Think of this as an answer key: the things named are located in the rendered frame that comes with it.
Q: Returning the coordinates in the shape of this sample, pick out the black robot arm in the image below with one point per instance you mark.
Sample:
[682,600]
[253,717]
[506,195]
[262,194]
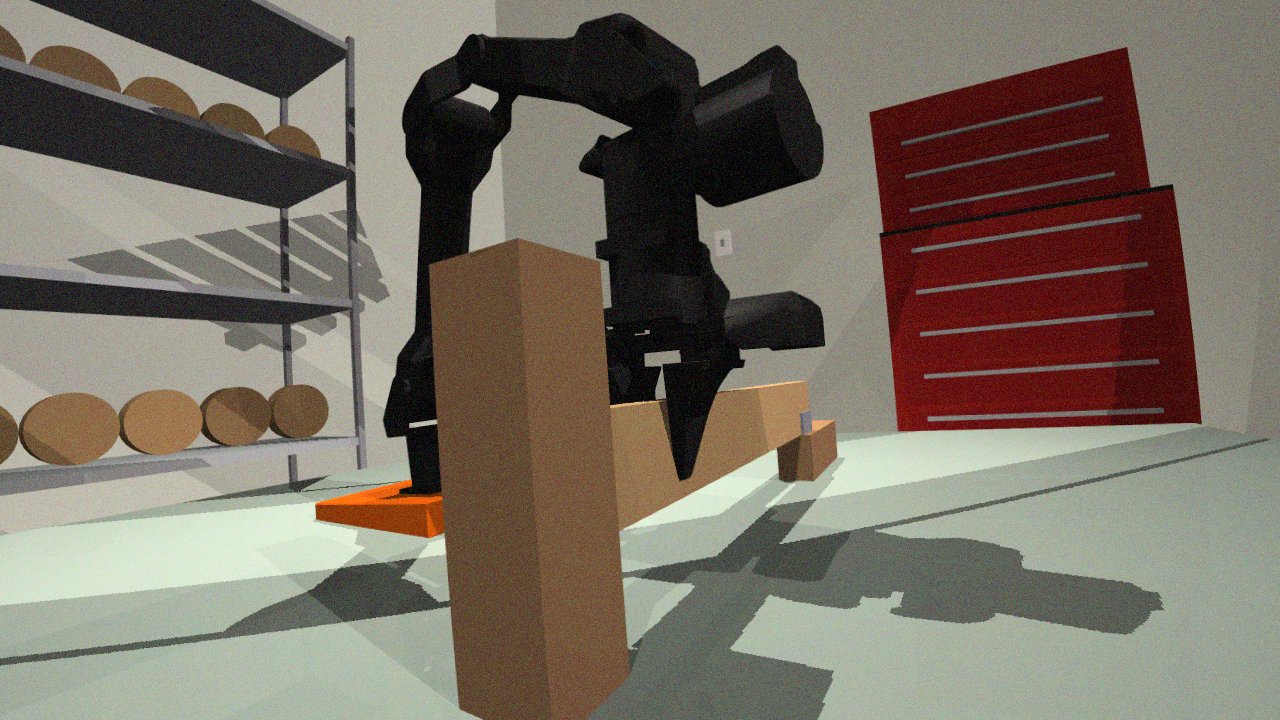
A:
[742,135]

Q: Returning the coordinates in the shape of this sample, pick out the long wooden rail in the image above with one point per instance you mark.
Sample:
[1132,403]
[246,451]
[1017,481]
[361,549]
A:
[742,425]

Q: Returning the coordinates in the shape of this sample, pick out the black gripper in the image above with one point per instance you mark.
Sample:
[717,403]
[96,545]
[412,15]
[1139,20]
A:
[656,283]

